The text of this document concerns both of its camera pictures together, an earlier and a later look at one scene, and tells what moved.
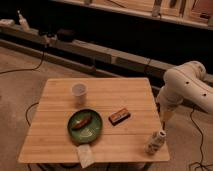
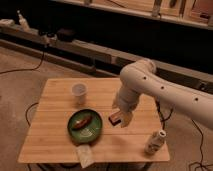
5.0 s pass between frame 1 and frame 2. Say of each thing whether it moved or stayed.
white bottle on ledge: stayed
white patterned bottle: stayed
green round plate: stayed
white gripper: moved
